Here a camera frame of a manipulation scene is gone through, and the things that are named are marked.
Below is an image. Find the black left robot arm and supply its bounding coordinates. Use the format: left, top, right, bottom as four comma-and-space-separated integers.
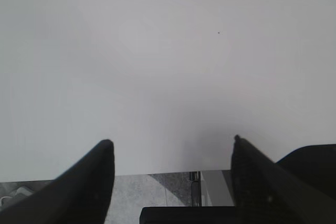
1, 136, 335, 223

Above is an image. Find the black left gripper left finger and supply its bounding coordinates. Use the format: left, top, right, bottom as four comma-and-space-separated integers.
1, 140, 115, 223

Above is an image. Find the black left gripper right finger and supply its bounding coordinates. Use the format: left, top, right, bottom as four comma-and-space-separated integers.
231, 135, 335, 223

